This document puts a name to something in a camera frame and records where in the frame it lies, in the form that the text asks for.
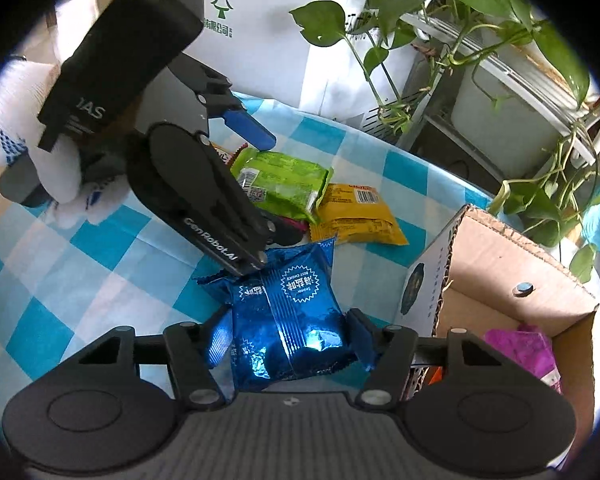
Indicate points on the white gloved hand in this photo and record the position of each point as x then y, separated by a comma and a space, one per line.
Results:
24, 86

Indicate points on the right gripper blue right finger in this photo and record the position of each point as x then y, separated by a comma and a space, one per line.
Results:
365, 338

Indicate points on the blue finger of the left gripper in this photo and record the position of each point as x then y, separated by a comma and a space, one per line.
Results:
242, 123

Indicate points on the white plant pot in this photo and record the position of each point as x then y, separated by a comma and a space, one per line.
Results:
506, 129

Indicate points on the green snack packet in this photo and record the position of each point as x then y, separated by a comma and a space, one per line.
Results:
281, 184

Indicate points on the yellow barcode snack packet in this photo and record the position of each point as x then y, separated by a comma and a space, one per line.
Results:
355, 214

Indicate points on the blue checked tablecloth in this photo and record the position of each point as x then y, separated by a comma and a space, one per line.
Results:
62, 288

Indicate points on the purple snack bag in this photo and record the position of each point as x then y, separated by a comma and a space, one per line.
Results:
531, 349

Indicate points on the white refrigerator with tree print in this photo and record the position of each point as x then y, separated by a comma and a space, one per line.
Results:
257, 44

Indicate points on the red crispy noodle snack bag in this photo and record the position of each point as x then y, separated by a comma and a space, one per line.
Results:
436, 375

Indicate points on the cardboard milk box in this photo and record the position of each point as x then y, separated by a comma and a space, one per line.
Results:
482, 275

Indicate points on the green pothos plant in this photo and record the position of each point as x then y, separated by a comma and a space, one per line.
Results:
550, 207

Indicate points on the white metal plant stand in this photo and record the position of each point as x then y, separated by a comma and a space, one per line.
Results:
430, 92

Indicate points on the blue foil snack bag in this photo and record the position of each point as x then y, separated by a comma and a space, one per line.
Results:
287, 323

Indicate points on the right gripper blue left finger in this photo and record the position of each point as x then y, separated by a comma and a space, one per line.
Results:
218, 336

